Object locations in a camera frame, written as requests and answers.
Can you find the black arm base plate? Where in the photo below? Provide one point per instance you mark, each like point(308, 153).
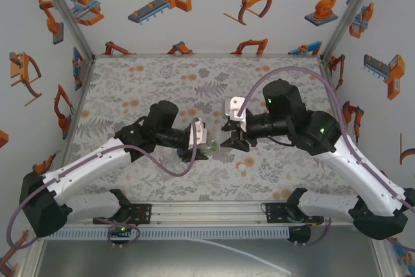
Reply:
point(275, 213)
point(142, 213)

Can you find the aluminium frame bar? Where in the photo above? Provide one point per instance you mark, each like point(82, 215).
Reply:
point(80, 95)
point(328, 79)
point(207, 55)

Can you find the floral patterned table cloth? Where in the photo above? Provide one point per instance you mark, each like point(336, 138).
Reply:
point(162, 79)

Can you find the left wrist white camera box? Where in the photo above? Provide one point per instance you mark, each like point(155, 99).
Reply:
point(200, 132)

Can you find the clear green-tinted plastic cup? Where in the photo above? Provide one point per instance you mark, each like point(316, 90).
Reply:
point(210, 151)

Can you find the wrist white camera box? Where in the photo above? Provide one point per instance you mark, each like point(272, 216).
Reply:
point(200, 132)
point(234, 105)

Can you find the clear plastic bottle blue label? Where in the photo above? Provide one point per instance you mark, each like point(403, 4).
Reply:
point(181, 166)

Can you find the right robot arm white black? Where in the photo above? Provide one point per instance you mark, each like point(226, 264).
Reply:
point(366, 176)

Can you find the white bottle cap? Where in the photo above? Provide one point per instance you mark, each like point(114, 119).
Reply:
point(241, 166)

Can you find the black controller board green light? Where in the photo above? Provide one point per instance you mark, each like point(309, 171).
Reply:
point(121, 230)

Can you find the wide aluminium mounting rail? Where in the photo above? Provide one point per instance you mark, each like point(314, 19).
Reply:
point(207, 213)

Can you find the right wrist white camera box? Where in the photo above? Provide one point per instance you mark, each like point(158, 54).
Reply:
point(234, 105)

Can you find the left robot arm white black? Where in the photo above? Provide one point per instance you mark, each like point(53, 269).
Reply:
point(84, 163)

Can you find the black controller box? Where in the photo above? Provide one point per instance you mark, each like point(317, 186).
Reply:
point(300, 233)

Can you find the thin white tube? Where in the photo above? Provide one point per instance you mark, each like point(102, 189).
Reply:
point(249, 256)

